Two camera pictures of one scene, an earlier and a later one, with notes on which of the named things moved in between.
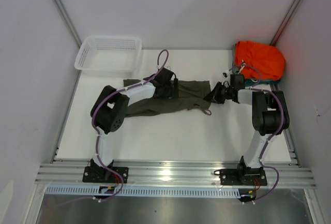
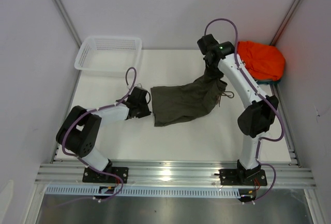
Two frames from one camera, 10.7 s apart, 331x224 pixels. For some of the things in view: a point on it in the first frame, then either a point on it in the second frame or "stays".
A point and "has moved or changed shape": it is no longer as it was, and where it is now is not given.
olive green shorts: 192,94 has moved or changed shape
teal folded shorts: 249,83 stays
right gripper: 215,92 → 218,74
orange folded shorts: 268,60 stays
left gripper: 172,93 → 146,112
